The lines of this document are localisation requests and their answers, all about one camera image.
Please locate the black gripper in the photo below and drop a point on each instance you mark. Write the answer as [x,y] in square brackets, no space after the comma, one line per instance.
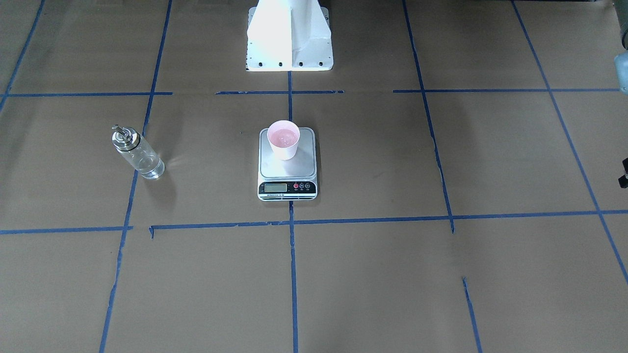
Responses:
[624,178]

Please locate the pink plastic cup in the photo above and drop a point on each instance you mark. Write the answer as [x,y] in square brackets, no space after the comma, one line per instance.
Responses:
[283,137]

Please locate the glass sauce bottle metal spout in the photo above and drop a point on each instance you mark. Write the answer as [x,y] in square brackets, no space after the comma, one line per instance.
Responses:
[134,148]

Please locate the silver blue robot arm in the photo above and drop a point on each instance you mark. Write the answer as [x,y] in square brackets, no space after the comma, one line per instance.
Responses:
[621,68]

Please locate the silver digital kitchen scale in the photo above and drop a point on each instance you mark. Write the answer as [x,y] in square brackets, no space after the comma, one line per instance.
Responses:
[293,179]

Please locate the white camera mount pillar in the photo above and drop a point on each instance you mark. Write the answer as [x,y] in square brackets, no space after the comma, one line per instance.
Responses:
[289,35]

